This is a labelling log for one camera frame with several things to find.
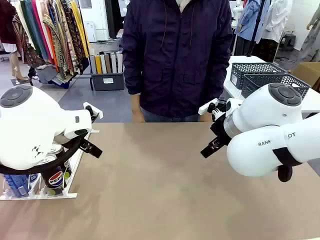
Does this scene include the tan patterned hanging garment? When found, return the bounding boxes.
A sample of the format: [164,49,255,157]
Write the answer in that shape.
[42,7,70,76]

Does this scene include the beige sample board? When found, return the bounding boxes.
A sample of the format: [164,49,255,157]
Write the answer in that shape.
[116,52,124,74]

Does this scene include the white wire can dispenser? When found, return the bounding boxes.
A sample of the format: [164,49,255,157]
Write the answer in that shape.
[0,128,101,201]

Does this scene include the pink hanging garment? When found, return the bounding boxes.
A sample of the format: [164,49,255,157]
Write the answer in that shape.
[31,0,55,63]

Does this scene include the person's right hand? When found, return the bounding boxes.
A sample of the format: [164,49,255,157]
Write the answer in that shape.
[131,106,147,123]

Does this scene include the black plastic stool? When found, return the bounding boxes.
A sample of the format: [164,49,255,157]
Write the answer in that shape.
[279,33,297,52]

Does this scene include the black right arm cable strap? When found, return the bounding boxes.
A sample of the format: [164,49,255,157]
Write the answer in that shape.
[271,147,305,183]

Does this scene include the white side table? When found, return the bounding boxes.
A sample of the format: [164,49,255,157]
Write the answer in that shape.
[223,55,320,113]

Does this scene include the black garment stand pole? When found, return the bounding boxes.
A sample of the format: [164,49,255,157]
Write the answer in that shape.
[248,0,266,57]

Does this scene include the blue hanging shirt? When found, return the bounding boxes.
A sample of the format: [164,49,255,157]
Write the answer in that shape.
[233,0,266,42]

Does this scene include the grey blue fabric pile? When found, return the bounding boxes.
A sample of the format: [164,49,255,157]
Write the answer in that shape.
[36,66,71,90]

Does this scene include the small white appliance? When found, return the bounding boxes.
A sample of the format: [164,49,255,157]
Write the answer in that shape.
[83,21,98,43]

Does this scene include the dark patterned hanging skirt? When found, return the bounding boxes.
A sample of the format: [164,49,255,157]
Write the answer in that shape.
[256,37,280,63]

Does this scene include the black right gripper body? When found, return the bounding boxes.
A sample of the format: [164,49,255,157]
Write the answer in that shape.
[209,115,230,145]

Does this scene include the black clothes rack frame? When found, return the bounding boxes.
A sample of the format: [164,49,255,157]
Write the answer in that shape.
[71,42,95,91]

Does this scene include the white sample board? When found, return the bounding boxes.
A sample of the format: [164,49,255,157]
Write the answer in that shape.
[99,54,108,74]
[110,52,118,74]

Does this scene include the grey plastic storage bin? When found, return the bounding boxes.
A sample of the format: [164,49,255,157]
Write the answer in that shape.
[90,71,125,92]

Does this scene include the brown sample board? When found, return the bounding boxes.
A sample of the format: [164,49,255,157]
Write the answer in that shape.
[104,54,112,74]

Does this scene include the yellow sample board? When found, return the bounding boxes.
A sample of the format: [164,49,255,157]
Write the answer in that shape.
[94,55,103,75]

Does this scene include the yellow hanging garment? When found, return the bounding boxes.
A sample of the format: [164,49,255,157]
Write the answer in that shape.
[69,1,90,59]

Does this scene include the person in dark purple jacket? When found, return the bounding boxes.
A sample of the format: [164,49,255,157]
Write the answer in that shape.
[121,0,235,123]

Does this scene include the teal green hanging garment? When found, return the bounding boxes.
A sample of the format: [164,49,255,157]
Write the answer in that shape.
[19,0,48,61]

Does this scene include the brown patterned shawl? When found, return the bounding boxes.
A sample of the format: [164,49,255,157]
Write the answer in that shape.
[12,14,46,68]

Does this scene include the grey plastic woven basket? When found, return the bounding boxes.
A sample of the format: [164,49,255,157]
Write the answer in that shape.
[241,73,312,100]
[229,62,287,90]

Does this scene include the grey sample board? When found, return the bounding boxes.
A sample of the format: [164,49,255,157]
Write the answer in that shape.
[89,48,97,75]

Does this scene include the brown cardboard box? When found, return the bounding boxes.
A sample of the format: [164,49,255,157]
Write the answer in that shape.
[290,61,320,92]

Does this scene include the black Pepsi can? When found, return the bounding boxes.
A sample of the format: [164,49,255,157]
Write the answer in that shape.
[40,153,67,197]

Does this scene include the dark grey hanging trousers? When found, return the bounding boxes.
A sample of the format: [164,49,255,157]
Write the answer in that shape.
[234,36,254,57]

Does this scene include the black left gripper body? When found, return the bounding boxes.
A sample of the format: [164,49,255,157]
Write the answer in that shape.
[79,138,93,152]

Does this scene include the white hanging shirt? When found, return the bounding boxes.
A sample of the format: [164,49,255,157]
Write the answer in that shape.
[259,0,294,45]

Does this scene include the black left arm cable sleeve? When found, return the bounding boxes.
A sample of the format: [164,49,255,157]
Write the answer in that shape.
[0,136,87,176]

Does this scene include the mannequin in grey dress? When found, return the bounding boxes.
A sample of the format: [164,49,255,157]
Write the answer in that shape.
[296,3,320,63]

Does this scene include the person's right forearm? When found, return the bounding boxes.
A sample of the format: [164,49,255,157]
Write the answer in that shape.
[131,93,142,108]

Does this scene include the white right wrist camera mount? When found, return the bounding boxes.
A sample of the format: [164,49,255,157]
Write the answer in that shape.
[198,97,228,122]

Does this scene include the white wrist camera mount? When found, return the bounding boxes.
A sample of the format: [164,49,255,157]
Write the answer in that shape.
[82,101,104,124]
[198,97,228,122]

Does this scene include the cream hanging garment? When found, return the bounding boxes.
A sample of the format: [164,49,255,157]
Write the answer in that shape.
[11,0,33,43]

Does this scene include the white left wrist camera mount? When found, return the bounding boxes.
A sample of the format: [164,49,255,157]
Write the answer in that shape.
[82,101,104,124]

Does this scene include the orange hanging garment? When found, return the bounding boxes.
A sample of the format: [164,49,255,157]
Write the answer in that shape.
[44,29,61,73]

